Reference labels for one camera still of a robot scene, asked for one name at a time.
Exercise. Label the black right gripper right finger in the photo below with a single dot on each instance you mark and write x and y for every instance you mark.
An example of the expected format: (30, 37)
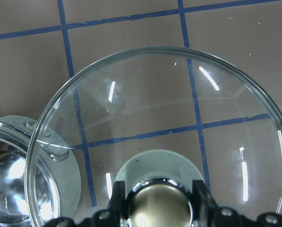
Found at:
(203, 203)

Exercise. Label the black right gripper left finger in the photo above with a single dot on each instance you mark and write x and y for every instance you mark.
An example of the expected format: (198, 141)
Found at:
(117, 203)

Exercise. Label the glass pot lid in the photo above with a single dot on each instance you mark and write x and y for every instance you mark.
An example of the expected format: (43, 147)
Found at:
(158, 118)

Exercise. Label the pale green cooking pot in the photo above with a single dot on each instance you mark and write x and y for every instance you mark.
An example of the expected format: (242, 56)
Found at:
(58, 184)

